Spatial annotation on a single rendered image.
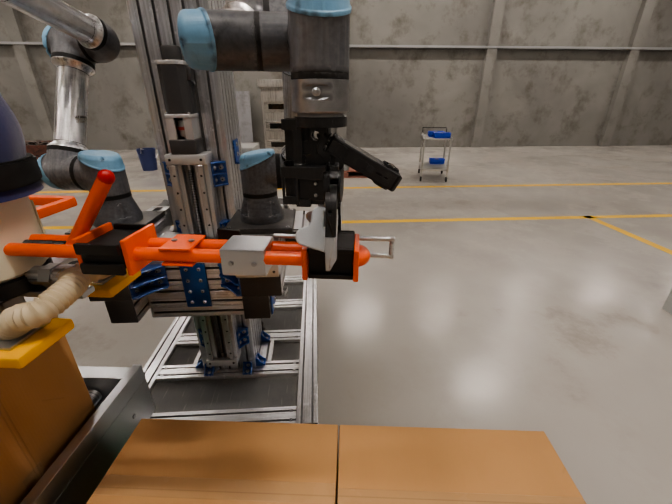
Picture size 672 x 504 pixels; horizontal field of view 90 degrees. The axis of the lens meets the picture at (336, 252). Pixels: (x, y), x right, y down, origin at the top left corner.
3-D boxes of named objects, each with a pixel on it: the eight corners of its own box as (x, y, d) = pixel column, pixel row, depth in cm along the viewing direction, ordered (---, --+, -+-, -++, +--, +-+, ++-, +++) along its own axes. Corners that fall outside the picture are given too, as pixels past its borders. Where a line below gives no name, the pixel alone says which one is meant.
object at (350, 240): (302, 280, 50) (300, 249, 48) (309, 259, 57) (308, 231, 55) (358, 282, 50) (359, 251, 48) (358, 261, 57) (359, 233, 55)
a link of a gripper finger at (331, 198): (325, 237, 50) (327, 178, 49) (337, 238, 49) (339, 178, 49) (321, 237, 45) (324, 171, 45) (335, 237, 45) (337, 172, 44)
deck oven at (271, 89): (264, 168, 763) (256, 79, 689) (270, 160, 863) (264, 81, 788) (325, 167, 769) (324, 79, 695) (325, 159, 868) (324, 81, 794)
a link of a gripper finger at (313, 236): (296, 269, 50) (298, 206, 50) (336, 271, 49) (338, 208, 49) (292, 271, 47) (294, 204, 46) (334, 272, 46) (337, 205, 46)
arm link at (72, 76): (71, 188, 105) (79, 11, 104) (30, 186, 107) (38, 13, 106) (103, 194, 117) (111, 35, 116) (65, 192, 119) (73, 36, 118)
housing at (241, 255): (221, 276, 52) (217, 250, 50) (236, 258, 58) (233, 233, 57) (265, 278, 52) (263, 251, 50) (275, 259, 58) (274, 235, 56)
